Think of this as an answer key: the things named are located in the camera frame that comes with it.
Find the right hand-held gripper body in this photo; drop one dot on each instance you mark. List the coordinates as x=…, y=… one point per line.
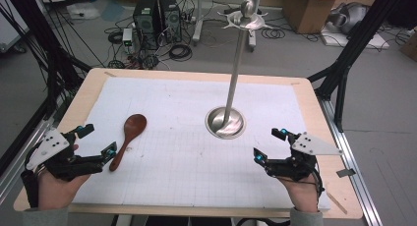
x=303, y=154

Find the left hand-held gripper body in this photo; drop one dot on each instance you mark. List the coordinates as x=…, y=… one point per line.
x=60, y=160

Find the brown wooden spoon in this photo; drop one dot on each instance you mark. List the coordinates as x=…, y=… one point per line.
x=131, y=134

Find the metal utensil stand with hooks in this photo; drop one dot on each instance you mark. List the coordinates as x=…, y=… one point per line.
x=233, y=88

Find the person's left hand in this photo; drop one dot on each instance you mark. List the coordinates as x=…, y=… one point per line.
x=60, y=191

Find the person's right hand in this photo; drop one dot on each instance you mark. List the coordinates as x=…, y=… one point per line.
x=303, y=193

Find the grey tape piece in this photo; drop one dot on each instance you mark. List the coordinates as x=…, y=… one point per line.
x=345, y=173

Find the thin wooden stick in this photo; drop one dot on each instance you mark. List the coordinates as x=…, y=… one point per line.
x=337, y=203

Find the white grid mat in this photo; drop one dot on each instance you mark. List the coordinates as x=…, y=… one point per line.
x=196, y=160

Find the white stand leg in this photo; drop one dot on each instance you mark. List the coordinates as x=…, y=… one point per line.
x=198, y=23
x=253, y=39

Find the small silver electronics box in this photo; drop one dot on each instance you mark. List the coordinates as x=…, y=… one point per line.
x=127, y=36

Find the black computer tower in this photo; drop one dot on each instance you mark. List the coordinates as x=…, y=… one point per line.
x=171, y=18
x=146, y=21

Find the large cardboard box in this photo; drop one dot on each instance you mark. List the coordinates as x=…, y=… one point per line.
x=308, y=10

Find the white floor board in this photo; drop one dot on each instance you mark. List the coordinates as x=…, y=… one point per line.
x=373, y=42

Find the grey bag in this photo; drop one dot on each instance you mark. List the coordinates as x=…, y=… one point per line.
x=350, y=18

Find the small cardboard box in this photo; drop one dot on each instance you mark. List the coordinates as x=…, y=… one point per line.
x=409, y=47

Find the aluminium rail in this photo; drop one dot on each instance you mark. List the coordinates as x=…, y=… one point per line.
x=19, y=160
x=354, y=173

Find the black metal frame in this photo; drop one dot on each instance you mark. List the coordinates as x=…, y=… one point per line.
x=347, y=55
x=52, y=65

